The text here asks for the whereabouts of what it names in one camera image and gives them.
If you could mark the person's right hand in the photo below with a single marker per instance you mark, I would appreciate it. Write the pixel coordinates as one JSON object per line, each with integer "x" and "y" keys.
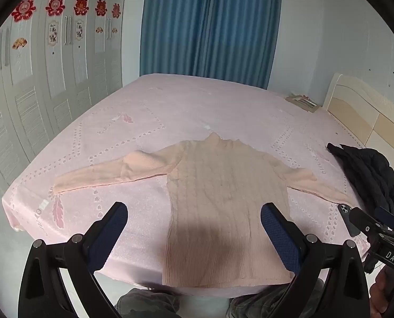
{"x": 384, "y": 291}

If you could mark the blue curtain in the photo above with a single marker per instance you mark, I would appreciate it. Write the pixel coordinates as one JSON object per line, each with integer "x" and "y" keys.
{"x": 210, "y": 23}

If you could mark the white wardrobe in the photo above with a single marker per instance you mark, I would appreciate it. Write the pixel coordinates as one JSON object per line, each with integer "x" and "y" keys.
{"x": 51, "y": 89}

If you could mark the grey-green trousers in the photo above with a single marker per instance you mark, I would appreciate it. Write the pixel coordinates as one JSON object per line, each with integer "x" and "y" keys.
{"x": 269, "y": 299}

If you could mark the red paper-cut decoration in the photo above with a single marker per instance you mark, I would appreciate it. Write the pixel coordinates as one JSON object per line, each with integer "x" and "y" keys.
{"x": 80, "y": 5}
{"x": 55, "y": 5}
{"x": 100, "y": 7}
{"x": 23, "y": 8}
{"x": 116, "y": 10}

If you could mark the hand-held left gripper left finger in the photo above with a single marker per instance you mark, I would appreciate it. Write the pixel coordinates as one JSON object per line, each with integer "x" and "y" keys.
{"x": 112, "y": 225}

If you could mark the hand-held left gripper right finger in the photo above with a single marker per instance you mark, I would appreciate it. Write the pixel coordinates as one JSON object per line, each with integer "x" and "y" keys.
{"x": 276, "y": 228}

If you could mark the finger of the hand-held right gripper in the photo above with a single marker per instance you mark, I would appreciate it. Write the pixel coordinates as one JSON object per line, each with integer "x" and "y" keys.
{"x": 367, "y": 223}
{"x": 389, "y": 216}

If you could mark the black jacket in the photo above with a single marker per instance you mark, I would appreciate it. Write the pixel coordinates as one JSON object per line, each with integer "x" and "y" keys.
{"x": 369, "y": 172}

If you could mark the bed with pink bedspread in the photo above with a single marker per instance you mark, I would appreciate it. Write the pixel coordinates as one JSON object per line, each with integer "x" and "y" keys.
{"x": 150, "y": 122}

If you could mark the peach knit sweater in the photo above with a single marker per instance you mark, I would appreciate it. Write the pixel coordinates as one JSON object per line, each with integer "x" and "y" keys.
{"x": 223, "y": 198}

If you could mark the oval flower picture panel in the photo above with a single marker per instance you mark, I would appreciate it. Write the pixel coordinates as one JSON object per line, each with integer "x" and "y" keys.
{"x": 79, "y": 30}
{"x": 52, "y": 34}

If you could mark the beige wooden headboard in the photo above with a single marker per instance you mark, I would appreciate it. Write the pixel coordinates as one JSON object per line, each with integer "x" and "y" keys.
{"x": 359, "y": 112}

